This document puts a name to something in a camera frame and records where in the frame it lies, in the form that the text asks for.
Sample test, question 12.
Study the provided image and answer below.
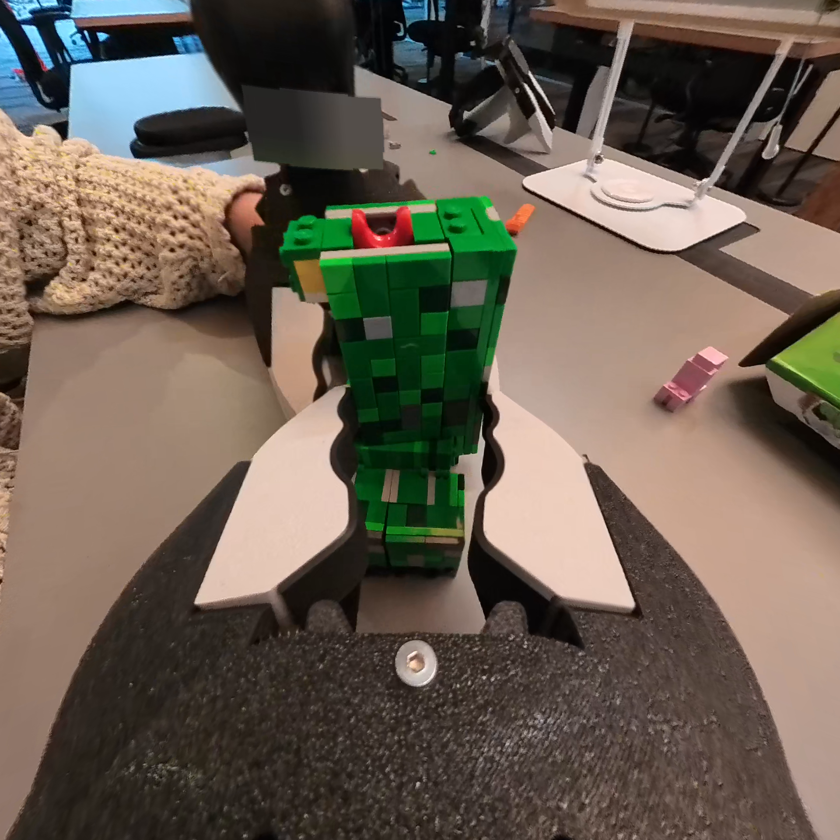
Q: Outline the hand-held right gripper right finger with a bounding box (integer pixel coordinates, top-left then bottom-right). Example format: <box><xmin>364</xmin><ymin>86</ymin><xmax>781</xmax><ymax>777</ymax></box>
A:
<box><xmin>467</xmin><ymin>387</ymin><xmax>637</xmax><ymax>631</ymax></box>

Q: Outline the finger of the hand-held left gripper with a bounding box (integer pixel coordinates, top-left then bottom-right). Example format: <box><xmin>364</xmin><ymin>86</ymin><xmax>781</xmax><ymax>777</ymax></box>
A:
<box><xmin>268</xmin><ymin>289</ymin><xmax>343</xmax><ymax>421</ymax></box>

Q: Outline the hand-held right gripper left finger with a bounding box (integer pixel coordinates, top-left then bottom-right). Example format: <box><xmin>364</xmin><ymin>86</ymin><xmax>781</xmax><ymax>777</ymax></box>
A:
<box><xmin>196</xmin><ymin>384</ymin><xmax>370</xmax><ymax>632</ymax></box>

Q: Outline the green lego creeper figure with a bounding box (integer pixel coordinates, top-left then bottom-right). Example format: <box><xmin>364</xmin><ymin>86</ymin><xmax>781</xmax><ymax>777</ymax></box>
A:
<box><xmin>279</xmin><ymin>197</ymin><xmax>517</xmax><ymax>578</ymax></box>

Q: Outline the person's left forearm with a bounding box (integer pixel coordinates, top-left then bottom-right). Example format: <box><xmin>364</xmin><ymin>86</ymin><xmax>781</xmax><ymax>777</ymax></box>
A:
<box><xmin>0</xmin><ymin>108</ymin><xmax>266</xmax><ymax>352</ymax></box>

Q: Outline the pink lego pig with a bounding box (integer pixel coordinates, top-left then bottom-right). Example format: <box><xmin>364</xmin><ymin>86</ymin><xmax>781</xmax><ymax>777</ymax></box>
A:
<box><xmin>653</xmin><ymin>346</ymin><xmax>729</xmax><ymax>413</ymax></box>

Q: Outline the green lego set box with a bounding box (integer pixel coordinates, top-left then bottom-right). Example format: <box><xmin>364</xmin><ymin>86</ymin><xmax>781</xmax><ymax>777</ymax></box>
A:
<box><xmin>738</xmin><ymin>289</ymin><xmax>840</xmax><ymax>450</ymax></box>

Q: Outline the person's left hand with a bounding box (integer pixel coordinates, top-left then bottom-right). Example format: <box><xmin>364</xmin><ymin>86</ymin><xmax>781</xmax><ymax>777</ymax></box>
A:
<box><xmin>222</xmin><ymin>189</ymin><xmax>269</xmax><ymax>252</ymax></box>

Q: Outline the black oval case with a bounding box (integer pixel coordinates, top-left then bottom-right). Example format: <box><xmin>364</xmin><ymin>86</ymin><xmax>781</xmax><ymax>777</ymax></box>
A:
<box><xmin>129</xmin><ymin>107</ymin><xmax>248</xmax><ymax>158</ymax></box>

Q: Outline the black white folding stand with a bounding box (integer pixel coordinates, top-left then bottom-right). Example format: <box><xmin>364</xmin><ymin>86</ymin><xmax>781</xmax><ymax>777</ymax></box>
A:
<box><xmin>448</xmin><ymin>36</ymin><xmax>559</xmax><ymax>155</ymax></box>

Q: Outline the cream knit sweater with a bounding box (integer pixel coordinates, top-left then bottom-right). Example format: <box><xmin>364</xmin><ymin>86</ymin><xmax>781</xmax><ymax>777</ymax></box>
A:
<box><xmin>0</xmin><ymin>392</ymin><xmax>22</xmax><ymax>592</ymax></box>

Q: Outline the white book stand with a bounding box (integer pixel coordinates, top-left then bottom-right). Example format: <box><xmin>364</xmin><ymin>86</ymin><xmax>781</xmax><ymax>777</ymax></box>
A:
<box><xmin>523</xmin><ymin>16</ymin><xmax>815</xmax><ymax>253</ymax></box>

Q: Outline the wooden table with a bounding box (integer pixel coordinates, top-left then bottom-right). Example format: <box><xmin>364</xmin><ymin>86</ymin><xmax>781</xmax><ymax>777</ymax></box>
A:
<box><xmin>528</xmin><ymin>0</ymin><xmax>840</xmax><ymax>61</ymax></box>

